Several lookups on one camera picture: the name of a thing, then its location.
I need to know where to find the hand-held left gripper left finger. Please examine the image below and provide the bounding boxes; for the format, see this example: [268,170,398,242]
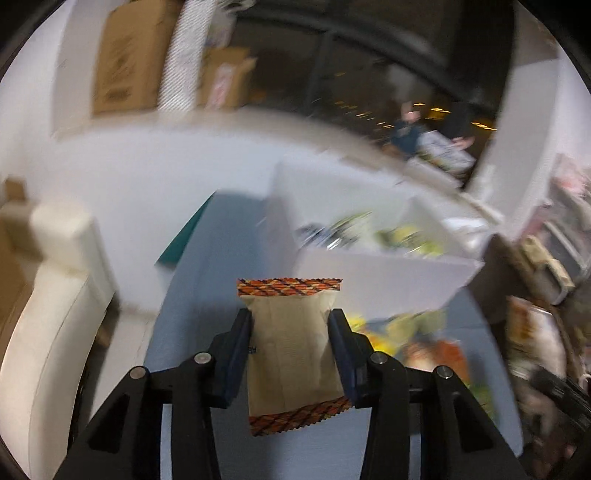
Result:
[54,308,253,480]

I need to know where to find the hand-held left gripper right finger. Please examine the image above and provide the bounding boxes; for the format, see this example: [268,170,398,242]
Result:
[327,308,528,480]

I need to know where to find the beige snack packet plaid edges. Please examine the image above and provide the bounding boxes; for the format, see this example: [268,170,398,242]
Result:
[236,277,354,437]

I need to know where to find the white storage box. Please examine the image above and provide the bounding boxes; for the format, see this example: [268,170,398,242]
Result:
[265,161,505,325]

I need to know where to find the white orange snack packet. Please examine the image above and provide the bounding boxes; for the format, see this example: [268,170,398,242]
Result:
[505,295,571,386]

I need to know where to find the pile of colourful snack packets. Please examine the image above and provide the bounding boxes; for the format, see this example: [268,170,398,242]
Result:
[346,308,496,418]

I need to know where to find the dark snack packets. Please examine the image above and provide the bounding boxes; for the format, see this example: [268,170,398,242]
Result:
[295,211,373,251]

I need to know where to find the teal panel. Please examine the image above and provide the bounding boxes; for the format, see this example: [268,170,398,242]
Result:
[155,193,216,265]

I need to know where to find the yellow green snack packets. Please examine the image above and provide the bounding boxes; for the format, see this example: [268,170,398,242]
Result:
[373,224,446,259]

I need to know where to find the cream armchair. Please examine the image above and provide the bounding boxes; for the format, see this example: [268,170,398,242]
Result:
[0,202,118,480]

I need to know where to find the white printed carton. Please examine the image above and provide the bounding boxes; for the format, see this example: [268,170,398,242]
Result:
[416,130,476,177]

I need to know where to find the brown cardboard box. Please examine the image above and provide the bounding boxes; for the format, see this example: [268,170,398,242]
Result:
[0,178,33,370]

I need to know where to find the small cardboard box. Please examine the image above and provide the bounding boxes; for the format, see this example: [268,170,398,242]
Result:
[198,46,258,110]

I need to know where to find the white patterned bag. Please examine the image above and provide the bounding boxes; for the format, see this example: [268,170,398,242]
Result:
[158,0,221,112]

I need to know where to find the large cardboard box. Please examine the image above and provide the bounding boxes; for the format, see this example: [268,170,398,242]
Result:
[91,0,184,117]

